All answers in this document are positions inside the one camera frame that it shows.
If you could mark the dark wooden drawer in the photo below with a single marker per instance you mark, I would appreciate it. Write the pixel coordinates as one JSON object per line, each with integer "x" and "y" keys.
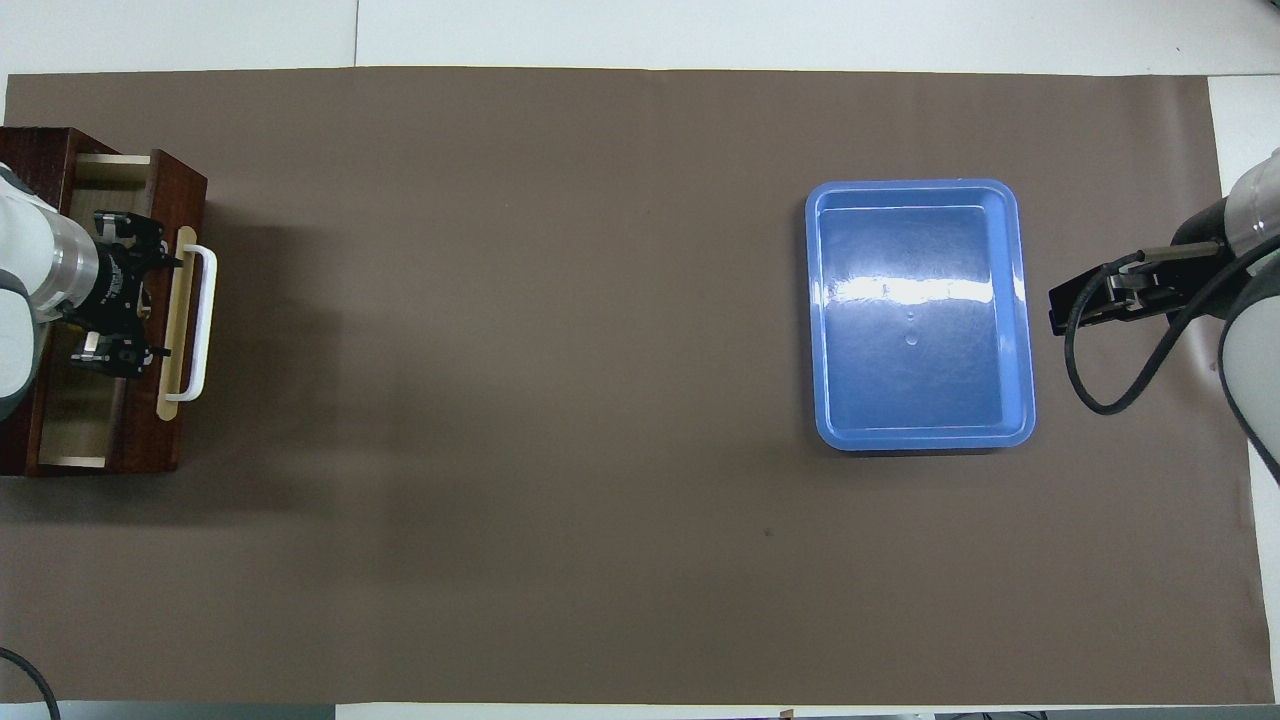
{"x": 150, "y": 440}

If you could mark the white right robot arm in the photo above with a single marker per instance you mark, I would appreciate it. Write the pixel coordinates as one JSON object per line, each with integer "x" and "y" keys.
{"x": 1255, "y": 350}

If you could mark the brown table mat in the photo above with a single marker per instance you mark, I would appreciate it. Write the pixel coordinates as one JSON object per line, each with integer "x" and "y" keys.
{"x": 600, "y": 400}

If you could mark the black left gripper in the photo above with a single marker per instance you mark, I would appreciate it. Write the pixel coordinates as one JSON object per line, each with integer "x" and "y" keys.
{"x": 110, "y": 290}

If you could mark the blue plastic tray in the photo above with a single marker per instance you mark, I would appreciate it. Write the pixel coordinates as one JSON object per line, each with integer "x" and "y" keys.
{"x": 920, "y": 380}

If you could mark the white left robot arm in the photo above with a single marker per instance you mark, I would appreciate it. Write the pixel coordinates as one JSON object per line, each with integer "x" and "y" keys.
{"x": 20, "y": 260}

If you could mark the dark wooden cabinet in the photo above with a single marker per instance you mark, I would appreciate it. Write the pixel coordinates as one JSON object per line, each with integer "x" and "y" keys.
{"x": 40, "y": 140}

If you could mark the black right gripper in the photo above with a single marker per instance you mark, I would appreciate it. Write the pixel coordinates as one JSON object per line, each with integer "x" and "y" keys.
{"x": 1160, "y": 300}

